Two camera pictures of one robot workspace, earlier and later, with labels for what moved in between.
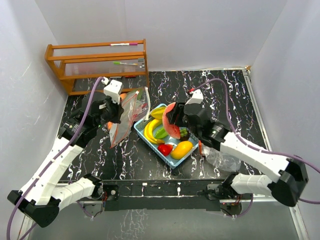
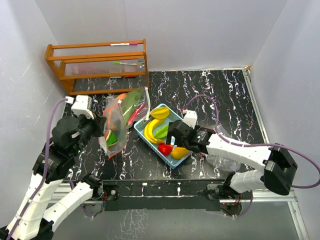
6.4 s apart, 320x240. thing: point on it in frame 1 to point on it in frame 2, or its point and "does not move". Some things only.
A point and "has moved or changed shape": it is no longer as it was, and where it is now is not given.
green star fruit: (161, 133) does not move
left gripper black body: (112, 113) to (90, 127)
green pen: (120, 63) does not move
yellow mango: (181, 149) does not move
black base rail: (162, 195) does not move
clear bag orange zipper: (118, 131) has moved or changed shape
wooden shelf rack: (80, 67) does not move
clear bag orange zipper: (219, 159) does not move
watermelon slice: (172, 130) to (110, 137)
